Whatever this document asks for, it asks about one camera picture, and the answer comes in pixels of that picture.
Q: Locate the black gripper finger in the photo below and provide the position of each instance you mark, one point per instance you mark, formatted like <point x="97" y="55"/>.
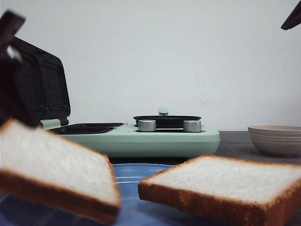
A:
<point x="11" y="104"/>
<point x="293" y="20"/>

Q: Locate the beige ribbed bowl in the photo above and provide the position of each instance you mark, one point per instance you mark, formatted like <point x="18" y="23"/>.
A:
<point x="276" y="140"/>

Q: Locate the white bread slice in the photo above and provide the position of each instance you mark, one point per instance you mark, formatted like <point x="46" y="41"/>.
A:
<point x="43" y="167"/>
<point x="235" y="191"/>

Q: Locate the black round frying pan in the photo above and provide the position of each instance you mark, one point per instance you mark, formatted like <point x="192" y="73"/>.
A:
<point x="166" y="121"/>

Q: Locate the blue round plate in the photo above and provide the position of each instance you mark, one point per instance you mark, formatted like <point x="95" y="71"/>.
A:
<point x="134" y="212"/>

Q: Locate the right silver control knob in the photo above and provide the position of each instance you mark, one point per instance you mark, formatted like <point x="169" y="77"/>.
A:
<point x="192" y="126"/>

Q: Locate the mint green sandwich maker lid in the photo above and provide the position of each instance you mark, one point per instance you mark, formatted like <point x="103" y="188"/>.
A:
<point x="41" y="83"/>

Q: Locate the left silver control knob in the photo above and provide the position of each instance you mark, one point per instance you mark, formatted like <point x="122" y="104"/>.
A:
<point x="147" y="125"/>

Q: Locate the mint green breakfast maker base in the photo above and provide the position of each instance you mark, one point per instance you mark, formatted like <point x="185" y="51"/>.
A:
<point x="123" y="140"/>

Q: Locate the silver control knob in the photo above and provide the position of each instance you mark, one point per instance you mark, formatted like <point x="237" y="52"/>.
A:
<point x="147" y="125"/>
<point x="192" y="126"/>

